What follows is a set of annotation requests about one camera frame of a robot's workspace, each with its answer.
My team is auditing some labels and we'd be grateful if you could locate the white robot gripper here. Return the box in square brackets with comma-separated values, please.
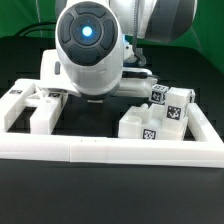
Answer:
[40, 50, 157, 99]

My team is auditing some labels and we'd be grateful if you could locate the white chair seat block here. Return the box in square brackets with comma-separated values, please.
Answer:
[118, 104, 188, 141]

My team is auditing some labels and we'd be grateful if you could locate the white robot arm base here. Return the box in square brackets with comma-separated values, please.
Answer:
[54, 0, 198, 104]

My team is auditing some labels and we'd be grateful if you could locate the white tagged cube left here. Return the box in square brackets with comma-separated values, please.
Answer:
[150, 84, 169, 104]

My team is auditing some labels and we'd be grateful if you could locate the white tagged cube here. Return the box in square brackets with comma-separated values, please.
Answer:
[188, 89, 196, 103]
[150, 84, 169, 104]

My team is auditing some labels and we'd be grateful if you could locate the white tagged cube right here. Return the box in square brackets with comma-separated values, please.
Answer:
[188, 89, 196, 103]

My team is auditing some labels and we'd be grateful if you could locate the white chair back frame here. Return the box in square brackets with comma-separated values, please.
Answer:
[0, 79, 68, 135]

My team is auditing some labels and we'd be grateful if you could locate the white U-shaped fixture frame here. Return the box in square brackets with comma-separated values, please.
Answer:
[0, 103, 224, 168]

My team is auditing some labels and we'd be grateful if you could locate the black cable bundle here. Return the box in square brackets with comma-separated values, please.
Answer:
[13, 20, 58, 38]

